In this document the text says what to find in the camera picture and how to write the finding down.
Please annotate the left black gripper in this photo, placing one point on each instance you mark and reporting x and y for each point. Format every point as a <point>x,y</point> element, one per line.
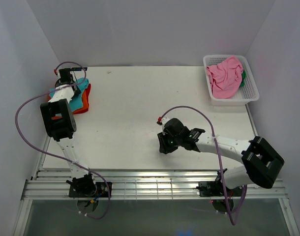
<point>78,92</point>

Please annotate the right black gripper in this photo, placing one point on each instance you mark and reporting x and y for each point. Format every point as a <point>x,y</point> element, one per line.
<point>164,148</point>

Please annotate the turquoise t shirt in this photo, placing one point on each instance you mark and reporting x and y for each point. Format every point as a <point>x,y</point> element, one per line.
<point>83,85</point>

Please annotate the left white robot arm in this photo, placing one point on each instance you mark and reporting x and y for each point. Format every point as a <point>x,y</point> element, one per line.
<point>58,117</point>

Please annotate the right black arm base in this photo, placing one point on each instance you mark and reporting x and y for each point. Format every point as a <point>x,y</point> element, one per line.
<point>215,189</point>

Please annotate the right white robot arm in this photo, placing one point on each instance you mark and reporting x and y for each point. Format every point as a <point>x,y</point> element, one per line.
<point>260,162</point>

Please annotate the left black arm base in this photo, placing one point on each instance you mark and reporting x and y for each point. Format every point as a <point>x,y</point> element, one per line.
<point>86,187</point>

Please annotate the blue table label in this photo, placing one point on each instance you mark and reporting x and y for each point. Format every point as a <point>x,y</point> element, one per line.
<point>79,69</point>

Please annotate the folded red t shirt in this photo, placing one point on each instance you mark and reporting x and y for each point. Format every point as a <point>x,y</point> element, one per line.
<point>85,101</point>

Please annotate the folded orange t shirt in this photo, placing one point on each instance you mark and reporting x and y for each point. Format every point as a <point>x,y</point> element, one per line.
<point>78,104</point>

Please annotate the pink t shirt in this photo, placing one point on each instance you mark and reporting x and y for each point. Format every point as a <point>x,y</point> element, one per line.
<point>225,78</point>

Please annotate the white plastic basket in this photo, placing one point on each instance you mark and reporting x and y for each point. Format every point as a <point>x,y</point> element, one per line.
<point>245,94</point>

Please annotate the green t shirt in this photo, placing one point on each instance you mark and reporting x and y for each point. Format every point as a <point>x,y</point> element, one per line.
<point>243,75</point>

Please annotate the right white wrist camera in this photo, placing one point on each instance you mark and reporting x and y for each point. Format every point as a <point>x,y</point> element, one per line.
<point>162,121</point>

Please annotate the aluminium front rail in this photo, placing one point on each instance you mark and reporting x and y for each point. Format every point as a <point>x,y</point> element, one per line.
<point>168,185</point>

